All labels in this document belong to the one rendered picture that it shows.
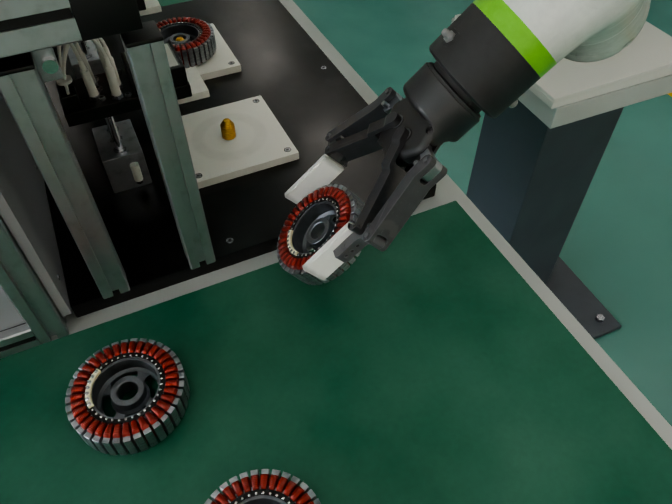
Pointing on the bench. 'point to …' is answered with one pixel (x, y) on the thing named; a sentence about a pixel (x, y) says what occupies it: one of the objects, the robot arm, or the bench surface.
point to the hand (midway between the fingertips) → (314, 223)
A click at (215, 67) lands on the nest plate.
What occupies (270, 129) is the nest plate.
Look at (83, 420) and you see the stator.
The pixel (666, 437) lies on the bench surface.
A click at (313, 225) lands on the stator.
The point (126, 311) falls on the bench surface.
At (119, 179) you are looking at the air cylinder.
